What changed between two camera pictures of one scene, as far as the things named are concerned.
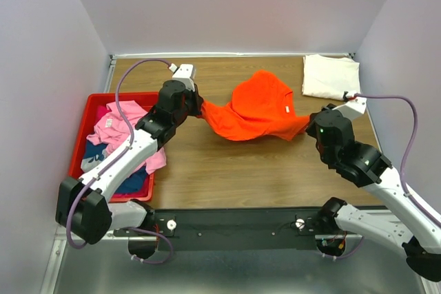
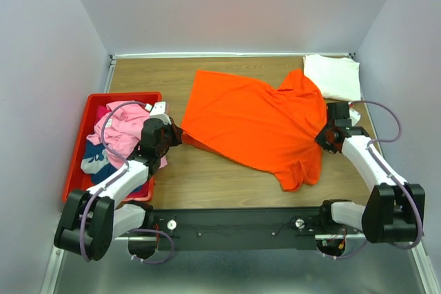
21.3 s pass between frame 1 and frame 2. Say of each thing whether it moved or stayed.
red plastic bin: stayed
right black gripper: moved
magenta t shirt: stayed
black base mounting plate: stayed
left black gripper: moved
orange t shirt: moved
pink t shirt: stayed
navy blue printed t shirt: stayed
